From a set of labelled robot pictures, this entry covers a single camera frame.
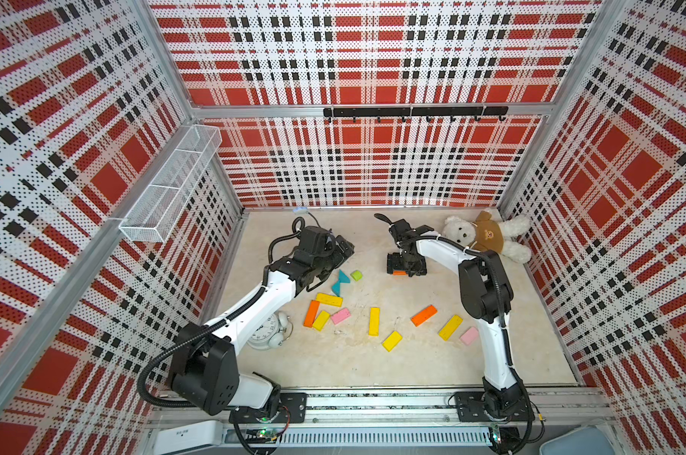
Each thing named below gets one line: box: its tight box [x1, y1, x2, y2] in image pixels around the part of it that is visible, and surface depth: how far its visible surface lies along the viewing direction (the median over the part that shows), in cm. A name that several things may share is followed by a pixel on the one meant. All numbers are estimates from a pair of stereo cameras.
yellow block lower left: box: [312, 309, 331, 332], surface depth 91 cm
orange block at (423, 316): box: [410, 304, 438, 328], surface depth 92 cm
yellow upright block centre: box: [368, 307, 381, 337], surface depth 90 cm
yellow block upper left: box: [315, 291, 344, 309], surface depth 95 cm
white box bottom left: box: [152, 419, 223, 455], surface depth 66 cm
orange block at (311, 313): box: [303, 299, 321, 328], surface depth 93 cm
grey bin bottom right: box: [539, 425, 617, 455], surface depth 68 cm
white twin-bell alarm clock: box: [246, 311, 294, 351], surface depth 85 cm
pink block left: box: [331, 307, 351, 326], surface depth 93 cm
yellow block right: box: [437, 314, 464, 342], surface depth 88 cm
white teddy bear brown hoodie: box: [441, 210, 532, 263], surface depth 104 cm
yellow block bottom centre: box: [381, 330, 403, 353], surface depth 87 cm
